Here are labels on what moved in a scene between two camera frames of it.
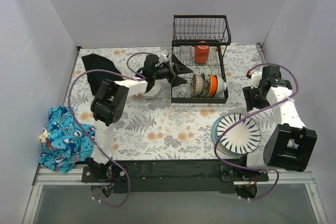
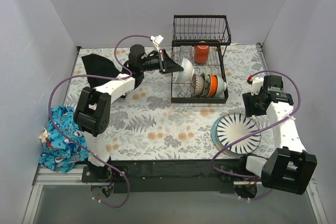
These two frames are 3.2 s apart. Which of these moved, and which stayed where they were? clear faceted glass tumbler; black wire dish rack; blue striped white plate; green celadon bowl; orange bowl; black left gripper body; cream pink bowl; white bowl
Moved: black left gripper body; cream pink bowl
Stayed: clear faceted glass tumbler; blue striped white plate; green celadon bowl; black wire dish rack; white bowl; orange bowl
